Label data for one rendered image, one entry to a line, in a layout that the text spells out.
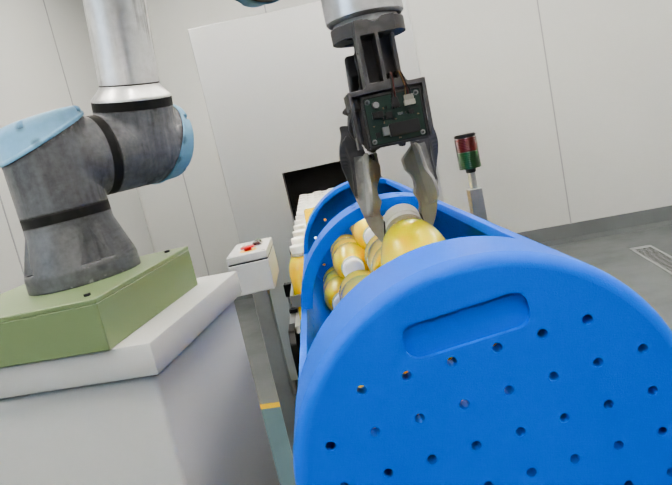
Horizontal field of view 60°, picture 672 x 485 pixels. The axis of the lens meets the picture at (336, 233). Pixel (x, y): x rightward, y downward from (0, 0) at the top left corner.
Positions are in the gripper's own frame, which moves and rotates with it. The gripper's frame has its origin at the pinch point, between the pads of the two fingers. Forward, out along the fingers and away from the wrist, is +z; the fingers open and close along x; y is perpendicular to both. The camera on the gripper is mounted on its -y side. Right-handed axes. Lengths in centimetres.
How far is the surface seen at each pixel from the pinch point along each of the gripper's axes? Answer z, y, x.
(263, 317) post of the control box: 31, -87, -29
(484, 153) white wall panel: 31, -454, 144
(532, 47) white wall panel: -50, -444, 197
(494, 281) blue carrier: 0.9, 23.9, 1.9
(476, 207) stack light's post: 18, -105, 36
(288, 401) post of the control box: 56, -87, -28
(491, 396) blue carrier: 8.5, 23.9, 0.4
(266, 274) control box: 19, -79, -25
